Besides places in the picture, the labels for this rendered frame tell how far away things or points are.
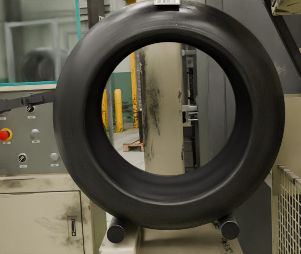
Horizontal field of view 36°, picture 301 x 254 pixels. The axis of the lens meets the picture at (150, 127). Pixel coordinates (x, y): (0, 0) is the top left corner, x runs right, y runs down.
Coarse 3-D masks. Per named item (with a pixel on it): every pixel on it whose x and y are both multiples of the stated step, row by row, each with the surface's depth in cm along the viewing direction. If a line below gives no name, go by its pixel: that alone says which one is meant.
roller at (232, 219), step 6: (228, 216) 116; (222, 222) 114; (228, 222) 112; (234, 222) 113; (222, 228) 112; (228, 228) 112; (234, 228) 112; (222, 234) 112; (228, 234) 112; (234, 234) 112
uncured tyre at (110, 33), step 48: (96, 48) 108; (240, 48) 106; (96, 96) 136; (240, 96) 135; (96, 144) 138; (240, 144) 136; (96, 192) 112; (144, 192) 137; (192, 192) 137; (240, 192) 110
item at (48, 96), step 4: (44, 92) 120; (48, 92) 120; (52, 92) 120; (32, 96) 121; (36, 96) 121; (44, 96) 121; (48, 96) 121; (52, 96) 121; (44, 100) 121; (48, 100) 121; (52, 100) 121; (32, 104) 121; (36, 104) 121
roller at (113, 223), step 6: (114, 222) 116; (120, 222) 116; (126, 222) 120; (108, 228) 114; (114, 228) 113; (120, 228) 113; (126, 228) 118; (108, 234) 113; (114, 234) 113; (120, 234) 113; (114, 240) 113; (120, 240) 113
